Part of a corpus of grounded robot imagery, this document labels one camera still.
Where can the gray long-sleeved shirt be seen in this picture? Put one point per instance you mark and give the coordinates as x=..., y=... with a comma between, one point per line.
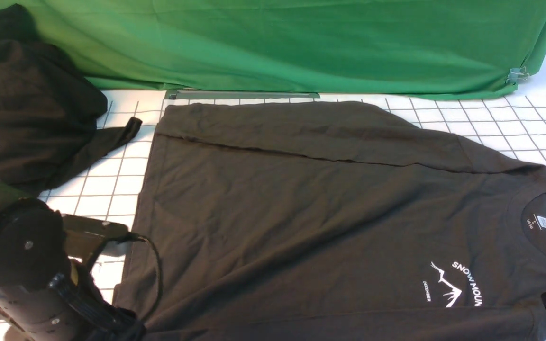
x=333, y=222

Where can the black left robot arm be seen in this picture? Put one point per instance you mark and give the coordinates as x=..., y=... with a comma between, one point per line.
x=47, y=292

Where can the white grid-pattern mat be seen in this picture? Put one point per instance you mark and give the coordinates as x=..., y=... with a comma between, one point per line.
x=514, y=125

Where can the green backdrop cloth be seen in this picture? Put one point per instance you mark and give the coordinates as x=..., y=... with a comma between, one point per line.
x=433, y=49

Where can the metal strip on table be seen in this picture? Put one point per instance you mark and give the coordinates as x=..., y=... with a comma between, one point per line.
x=194, y=94

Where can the dark crumpled garment pile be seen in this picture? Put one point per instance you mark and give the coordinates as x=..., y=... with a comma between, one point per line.
x=48, y=111

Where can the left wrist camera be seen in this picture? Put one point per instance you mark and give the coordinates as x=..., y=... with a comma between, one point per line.
x=89, y=237

